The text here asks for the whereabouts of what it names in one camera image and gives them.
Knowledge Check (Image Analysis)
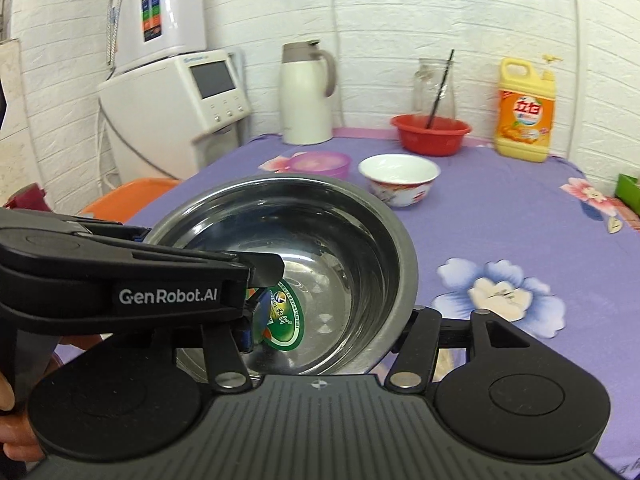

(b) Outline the stainless steel bowl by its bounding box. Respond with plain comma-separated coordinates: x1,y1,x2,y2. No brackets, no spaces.
145,174,419,378

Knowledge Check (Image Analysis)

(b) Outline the white red-patterned ceramic bowl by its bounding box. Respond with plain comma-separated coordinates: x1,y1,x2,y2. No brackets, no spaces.
358,154,440,208

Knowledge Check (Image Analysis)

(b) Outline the purple translucent plastic bowl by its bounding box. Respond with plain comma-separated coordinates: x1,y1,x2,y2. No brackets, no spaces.
288,151,352,179

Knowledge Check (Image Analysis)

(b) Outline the person's left hand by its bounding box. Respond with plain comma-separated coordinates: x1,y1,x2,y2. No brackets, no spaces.
0,335,102,463

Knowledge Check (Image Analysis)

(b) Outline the red thermos bottle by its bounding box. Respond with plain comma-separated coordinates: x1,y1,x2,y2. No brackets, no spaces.
3,183,52,212

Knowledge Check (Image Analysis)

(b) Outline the orange plastic basin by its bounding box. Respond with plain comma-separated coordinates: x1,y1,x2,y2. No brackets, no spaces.
80,178,181,223

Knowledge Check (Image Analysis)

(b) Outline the purple floral tablecloth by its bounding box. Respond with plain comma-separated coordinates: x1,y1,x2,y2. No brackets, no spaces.
49,127,640,478

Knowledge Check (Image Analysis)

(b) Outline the white water dispenser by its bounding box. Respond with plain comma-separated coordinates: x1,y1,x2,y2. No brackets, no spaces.
98,50,252,183

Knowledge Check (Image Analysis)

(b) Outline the red plastic basket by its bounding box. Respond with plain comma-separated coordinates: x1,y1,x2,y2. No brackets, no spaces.
390,114,472,157

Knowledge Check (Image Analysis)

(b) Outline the black stirring stick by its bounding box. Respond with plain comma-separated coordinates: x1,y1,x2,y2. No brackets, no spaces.
426,49,454,129

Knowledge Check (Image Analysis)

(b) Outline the green box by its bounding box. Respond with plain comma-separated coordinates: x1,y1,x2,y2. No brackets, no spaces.
614,174,640,216

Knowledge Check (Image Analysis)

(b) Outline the white water purifier unit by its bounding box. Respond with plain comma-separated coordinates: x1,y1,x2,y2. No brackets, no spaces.
107,0,206,75

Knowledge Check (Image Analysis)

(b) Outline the yellow dish soap bottle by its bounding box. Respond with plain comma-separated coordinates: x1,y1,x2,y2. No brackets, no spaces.
494,54,560,162

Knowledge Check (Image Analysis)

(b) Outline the clear glass jar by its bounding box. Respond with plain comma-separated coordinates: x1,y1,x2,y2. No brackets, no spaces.
412,58,457,119

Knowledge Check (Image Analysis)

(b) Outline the white thermos kettle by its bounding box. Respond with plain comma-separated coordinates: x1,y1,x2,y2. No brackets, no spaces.
278,40,337,145

